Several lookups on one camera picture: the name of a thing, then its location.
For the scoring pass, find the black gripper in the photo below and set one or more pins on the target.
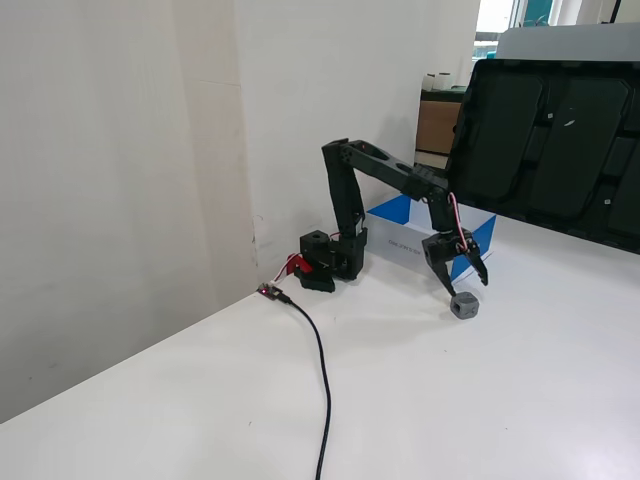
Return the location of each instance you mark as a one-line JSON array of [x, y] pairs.
[[442, 252]]

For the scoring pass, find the blue and white box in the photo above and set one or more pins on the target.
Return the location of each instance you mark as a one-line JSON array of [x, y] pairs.
[[400, 240]]

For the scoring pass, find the dark shelf unit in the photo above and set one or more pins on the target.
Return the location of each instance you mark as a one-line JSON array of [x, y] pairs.
[[430, 162]]

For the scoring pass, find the small board with red light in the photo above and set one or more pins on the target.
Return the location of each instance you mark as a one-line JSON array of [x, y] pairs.
[[269, 291]]

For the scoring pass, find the gray block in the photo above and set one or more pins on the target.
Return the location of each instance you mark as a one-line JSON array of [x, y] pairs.
[[465, 306]]

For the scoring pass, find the black plastic tray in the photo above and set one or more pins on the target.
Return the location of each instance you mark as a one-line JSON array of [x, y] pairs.
[[500, 140]]

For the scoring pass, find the white cup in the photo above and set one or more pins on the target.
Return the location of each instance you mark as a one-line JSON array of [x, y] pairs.
[[430, 82], [444, 82]]

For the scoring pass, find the brown cardboard box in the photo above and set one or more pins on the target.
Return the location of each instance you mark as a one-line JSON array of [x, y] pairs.
[[435, 125]]

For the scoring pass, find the red clamp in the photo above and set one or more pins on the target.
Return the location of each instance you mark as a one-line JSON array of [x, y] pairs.
[[299, 265]]

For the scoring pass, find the gray panel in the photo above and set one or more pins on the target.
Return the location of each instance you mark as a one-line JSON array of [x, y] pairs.
[[575, 42]]

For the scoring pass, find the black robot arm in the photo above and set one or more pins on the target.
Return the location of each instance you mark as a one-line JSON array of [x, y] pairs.
[[345, 200]]

